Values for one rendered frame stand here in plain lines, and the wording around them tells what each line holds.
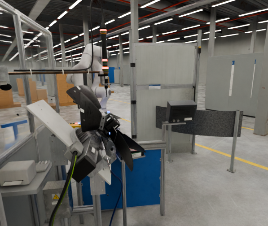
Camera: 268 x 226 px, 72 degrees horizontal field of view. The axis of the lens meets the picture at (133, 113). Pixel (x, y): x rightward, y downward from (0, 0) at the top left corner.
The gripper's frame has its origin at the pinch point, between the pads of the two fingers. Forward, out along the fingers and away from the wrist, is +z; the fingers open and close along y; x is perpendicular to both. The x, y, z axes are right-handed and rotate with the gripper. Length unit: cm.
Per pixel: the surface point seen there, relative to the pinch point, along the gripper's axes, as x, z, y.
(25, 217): 31, 85, 46
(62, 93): -741, 62, 207
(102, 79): 39, -25, -23
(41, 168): 44, 35, 22
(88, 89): 30.9, -17.9, -11.7
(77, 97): 41.2, -14.2, -5.5
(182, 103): 5, 0, -94
